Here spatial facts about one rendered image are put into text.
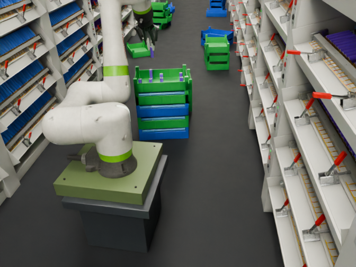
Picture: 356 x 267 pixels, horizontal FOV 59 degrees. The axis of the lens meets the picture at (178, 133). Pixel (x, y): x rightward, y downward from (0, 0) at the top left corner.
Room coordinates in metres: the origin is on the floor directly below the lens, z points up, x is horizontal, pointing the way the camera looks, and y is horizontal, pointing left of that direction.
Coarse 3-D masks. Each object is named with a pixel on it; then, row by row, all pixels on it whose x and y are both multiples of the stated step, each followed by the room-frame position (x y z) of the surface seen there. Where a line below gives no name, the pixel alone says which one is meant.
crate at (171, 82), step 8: (184, 64) 1.78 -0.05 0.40; (136, 72) 1.76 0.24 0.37; (144, 72) 1.78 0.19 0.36; (160, 72) 1.78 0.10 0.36; (168, 72) 1.78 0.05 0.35; (176, 72) 1.78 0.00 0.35; (184, 72) 1.77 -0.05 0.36; (136, 80) 1.58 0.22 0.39; (144, 80) 1.74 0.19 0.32; (152, 80) 1.74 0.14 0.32; (168, 80) 1.73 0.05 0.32; (176, 80) 1.73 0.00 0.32; (184, 80) 1.60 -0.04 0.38; (136, 88) 1.58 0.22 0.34; (144, 88) 1.58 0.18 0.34; (152, 88) 1.58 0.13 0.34; (160, 88) 1.58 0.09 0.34; (168, 88) 1.59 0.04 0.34; (176, 88) 1.59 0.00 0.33; (184, 88) 1.59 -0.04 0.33
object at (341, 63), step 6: (318, 36) 0.92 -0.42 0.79; (318, 42) 0.89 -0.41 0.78; (324, 42) 0.86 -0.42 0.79; (318, 48) 0.86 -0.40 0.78; (324, 48) 0.84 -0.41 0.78; (330, 48) 0.81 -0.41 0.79; (330, 54) 0.78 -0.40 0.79; (336, 54) 0.76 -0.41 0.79; (324, 60) 0.78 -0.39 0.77; (330, 60) 0.76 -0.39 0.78; (336, 60) 0.73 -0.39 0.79; (342, 60) 0.72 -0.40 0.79; (336, 66) 0.72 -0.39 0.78; (342, 66) 0.69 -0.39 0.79; (348, 66) 0.68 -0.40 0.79; (342, 72) 0.68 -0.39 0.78; (348, 72) 0.66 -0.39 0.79; (354, 72) 0.64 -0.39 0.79; (348, 78) 0.66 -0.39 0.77; (354, 78) 0.62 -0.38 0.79; (348, 84) 0.62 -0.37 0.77; (354, 84) 0.62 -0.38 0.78
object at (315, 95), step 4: (316, 92) 0.56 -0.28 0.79; (320, 92) 0.56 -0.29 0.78; (348, 92) 0.55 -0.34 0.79; (316, 96) 0.55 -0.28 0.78; (320, 96) 0.55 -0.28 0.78; (324, 96) 0.55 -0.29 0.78; (328, 96) 0.55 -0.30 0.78; (332, 96) 0.55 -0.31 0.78; (336, 96) 0.55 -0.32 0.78; (340, 96) 0.55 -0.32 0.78; (344, 96) 0.55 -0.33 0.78; (348, 96) 0.55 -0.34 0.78
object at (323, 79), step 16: (304, 32) 0.97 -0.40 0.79; (320, 32) 0.95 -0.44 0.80; (336, 32) 0.96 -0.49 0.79; (304, 48) 0.92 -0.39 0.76; (304, 64) 0.84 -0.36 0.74; (320, 64) 0.78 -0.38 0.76; (320, 80) 0.69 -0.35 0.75; (336, 80) 0.67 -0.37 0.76; (336, 112) 0.56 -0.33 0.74; (352, 112) 0.53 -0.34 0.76; (352, 128) 0.48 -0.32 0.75; (352, 144) 0.47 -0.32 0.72
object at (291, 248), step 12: (276, 180) 0.97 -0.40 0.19; (276, 192) 0.93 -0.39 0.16; (276, 204) 0.87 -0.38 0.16; (288, 204) 0.85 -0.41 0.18; (276, 216) 0.81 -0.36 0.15; (288, 216) 0.80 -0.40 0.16; (288, 228) 0.75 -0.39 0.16; (288, 240) 0.70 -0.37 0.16; (288, 252) 0.65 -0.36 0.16; (300, 252) 0.64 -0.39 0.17; (288, 264) 0.61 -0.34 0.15; (300, 264) 0.60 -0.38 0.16
